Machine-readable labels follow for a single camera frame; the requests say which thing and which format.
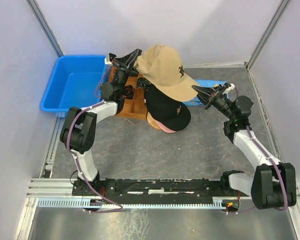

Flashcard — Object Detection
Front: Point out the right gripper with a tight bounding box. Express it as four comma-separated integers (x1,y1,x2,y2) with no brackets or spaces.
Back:
190,86,234,120

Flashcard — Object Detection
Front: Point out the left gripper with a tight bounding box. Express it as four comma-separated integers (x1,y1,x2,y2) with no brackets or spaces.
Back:
111,48,142,96

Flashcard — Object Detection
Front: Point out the blue astronaut print cloth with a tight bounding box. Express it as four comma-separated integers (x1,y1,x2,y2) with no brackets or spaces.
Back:
183,79,226,107

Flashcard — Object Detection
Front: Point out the beige cap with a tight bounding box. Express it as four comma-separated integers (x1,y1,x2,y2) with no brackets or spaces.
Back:
134,44,199,102

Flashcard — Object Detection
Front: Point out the black cap white lining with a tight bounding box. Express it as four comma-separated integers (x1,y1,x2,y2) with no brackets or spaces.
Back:
144,84,191,132

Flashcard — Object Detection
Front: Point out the pink cap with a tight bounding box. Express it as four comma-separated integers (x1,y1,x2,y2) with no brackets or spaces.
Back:
155,120,176,133

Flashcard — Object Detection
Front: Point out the wooden hat stand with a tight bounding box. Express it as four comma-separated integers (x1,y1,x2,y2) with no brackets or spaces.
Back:
146,112,162,131

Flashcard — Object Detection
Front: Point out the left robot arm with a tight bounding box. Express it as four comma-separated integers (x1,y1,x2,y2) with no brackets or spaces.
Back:
60,48,142,195

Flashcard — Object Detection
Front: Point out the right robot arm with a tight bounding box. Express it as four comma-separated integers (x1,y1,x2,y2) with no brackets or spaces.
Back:
192,83,297,211

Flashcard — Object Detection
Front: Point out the rolled green black belt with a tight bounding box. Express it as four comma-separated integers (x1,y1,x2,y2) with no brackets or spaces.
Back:
136,77,151,89

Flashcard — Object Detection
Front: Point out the rolled black brown belt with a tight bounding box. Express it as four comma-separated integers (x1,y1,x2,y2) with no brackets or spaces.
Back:
122,85,135,100

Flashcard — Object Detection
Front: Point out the wooden compartment tray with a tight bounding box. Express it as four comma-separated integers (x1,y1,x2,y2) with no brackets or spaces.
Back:
116,73,148,120

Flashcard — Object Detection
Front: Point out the blue plastic bin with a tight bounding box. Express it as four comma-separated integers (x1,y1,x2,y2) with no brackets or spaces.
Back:
40,55,109,118

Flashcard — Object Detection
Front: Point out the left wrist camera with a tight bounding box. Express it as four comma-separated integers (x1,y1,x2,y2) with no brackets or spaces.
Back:
104,53,116,66

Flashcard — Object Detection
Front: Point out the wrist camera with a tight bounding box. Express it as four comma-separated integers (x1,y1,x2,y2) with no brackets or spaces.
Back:
104,53,116,66
222,82,236,93

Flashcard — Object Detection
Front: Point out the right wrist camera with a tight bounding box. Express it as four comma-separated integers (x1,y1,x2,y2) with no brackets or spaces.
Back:
222,82,236,93

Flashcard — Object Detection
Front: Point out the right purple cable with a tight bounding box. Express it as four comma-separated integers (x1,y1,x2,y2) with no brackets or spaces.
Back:
224,86,290,215

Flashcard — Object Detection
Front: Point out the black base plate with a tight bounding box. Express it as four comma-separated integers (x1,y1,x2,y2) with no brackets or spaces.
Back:
71,177,251,205

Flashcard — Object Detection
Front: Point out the blue cable duct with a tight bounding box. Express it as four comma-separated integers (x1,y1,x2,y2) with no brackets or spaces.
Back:
37,197,227,209

